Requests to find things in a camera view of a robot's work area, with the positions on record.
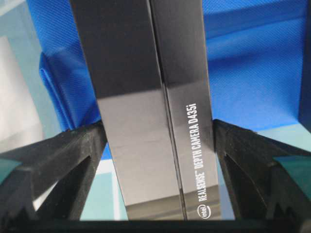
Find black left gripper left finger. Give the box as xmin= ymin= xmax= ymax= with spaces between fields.
xmin=0 ymin=121 xmax=107 ymax=221

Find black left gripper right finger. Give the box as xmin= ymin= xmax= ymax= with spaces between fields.
xmin=213 ymin=119 xmax=311 ymax=221

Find black camera box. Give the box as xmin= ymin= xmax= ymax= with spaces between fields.
xmin=70 ymin=0 xmax=234 ymax=220

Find clear plastic storage case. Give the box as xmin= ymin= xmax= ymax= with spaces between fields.
xmin=0 ymin=0 xmax=127 ymax=220

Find blue cloth liner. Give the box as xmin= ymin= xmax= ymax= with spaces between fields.
xmin=29 ymin=0 xmax=311 ymax=156

